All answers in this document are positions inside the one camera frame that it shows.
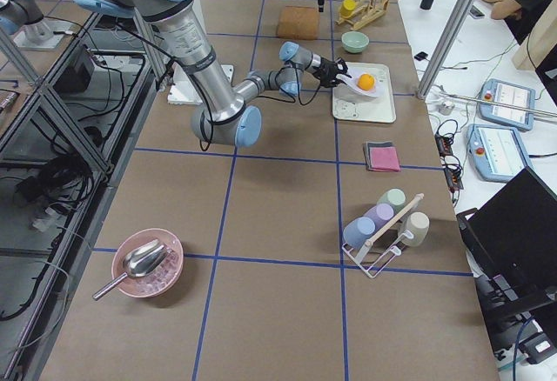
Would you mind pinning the white round plate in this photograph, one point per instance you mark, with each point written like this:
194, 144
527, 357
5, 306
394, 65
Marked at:
378, 90

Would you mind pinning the orange fruit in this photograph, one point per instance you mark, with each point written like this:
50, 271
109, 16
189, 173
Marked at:
366, 82

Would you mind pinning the cream bear serving tray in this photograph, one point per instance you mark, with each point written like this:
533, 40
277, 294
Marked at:
349, 102

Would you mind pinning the wooden cutting board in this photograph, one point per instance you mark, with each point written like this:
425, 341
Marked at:
300, 23

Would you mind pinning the green bowl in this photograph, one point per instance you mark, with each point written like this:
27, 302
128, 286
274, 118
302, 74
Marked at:
354, 42

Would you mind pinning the yellow cup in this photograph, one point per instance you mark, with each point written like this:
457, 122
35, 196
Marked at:
347, 8

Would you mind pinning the wooden dish rack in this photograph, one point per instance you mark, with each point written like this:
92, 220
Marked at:
367, 11

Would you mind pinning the pink cloth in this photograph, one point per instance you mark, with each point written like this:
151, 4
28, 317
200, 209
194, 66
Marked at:
384, 159

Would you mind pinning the green cup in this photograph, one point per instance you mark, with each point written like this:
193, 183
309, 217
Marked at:
394, 197

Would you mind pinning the purple cup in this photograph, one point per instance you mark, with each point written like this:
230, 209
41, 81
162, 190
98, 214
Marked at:
380, 214

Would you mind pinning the far teach pendant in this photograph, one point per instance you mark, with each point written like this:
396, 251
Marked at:
507, 104

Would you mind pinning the teach pendant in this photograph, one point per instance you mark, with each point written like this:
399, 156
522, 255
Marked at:
507, 104
497, 152

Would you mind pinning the blue cup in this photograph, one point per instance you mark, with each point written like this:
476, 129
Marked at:
358, 231

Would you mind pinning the beige cup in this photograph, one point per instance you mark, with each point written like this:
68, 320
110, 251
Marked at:
414, 229

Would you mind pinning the wooden rod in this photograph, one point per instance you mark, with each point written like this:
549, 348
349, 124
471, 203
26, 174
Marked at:
411, 205

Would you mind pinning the near teach pendant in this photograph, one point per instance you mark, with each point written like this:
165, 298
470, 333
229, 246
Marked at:
497, 152

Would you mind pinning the black laptop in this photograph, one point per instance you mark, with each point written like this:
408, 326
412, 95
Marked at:
513, 235

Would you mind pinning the metal scoop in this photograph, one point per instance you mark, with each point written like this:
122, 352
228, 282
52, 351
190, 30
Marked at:
138, 263

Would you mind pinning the pink bowl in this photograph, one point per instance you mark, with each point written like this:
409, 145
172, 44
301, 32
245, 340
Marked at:
163, 277

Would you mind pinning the aluminium frame post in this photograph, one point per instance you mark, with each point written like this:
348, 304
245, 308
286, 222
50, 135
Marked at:
447, 38

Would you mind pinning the white wire cup rack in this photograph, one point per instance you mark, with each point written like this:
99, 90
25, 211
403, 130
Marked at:
373, 263

